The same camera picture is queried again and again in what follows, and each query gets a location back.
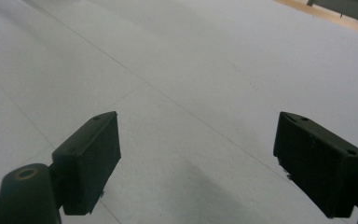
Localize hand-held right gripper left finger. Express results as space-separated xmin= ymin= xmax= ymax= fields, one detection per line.
xmin=51 ymin=110 xmax=122 ymax=217

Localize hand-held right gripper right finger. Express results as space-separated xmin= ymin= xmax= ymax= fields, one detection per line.
xmin=272 ymin=111 xmax=358 ymax=219

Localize dark grey furniture piece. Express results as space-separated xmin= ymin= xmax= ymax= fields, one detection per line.
xmin=306 ymin=0 xmax=358 ymax=27

